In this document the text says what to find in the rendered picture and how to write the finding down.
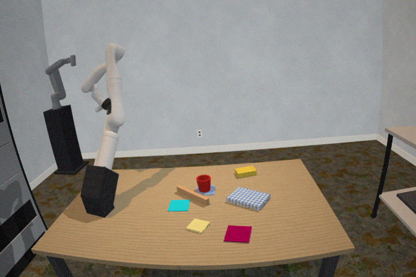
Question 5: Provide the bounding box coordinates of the pale yellow sticky-note pad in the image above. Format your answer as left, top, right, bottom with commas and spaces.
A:
186, 219, 210, 234

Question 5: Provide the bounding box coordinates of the red cup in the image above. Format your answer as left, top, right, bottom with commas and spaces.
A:
196, 175, 211, 192

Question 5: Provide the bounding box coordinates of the dark red square coaster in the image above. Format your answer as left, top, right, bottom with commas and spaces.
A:
224, 226, 252, 243

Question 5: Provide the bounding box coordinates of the yellow sponge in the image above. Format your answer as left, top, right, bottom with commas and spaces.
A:
235, 166, 257, 178

